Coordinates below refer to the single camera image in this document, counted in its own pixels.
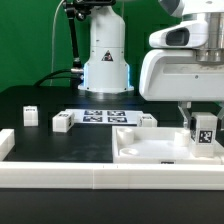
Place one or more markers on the white marker tag sheet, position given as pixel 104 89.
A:
pixel 105 116

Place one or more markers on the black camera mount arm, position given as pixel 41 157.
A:
pixel 80 9

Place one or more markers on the white square table top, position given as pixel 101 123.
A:
pixel 161 145

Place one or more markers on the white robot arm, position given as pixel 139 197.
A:
pixel 106 71

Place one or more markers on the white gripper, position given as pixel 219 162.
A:
pixel 186 63

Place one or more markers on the white U-shaped fence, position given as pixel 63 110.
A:
pixel 104 175

